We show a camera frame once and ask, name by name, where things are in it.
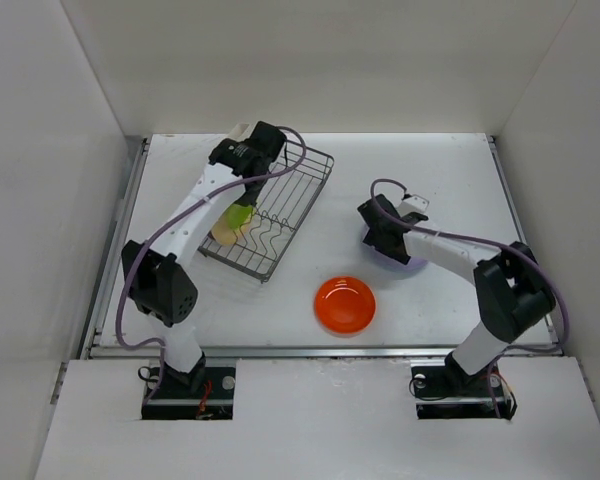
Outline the green plate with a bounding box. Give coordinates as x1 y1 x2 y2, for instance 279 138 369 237
224 203 255 230

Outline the small purple plate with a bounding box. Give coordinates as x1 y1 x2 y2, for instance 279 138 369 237
362 224 430 274

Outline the beige plate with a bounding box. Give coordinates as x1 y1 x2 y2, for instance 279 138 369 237
210 222 251 246

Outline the orange plate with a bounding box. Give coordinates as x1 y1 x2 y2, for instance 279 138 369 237
314 276 376 336

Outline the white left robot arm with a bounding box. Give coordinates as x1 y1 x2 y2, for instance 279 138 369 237
122 121 287 397

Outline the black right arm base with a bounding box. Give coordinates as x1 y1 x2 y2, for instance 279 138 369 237
408 365 518 421

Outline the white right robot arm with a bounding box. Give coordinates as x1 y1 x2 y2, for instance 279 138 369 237
357 194 557 394

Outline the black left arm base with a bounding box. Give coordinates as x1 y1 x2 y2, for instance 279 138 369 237
138 363 237 421

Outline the white cutlery holder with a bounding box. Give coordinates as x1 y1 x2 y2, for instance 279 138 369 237
227 122 255 142

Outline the grey wire dish rack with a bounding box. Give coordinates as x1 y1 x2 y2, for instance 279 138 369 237
199 148 334 283

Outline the aluminium table frame rail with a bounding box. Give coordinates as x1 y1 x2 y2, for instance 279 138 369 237
77 134 564 361

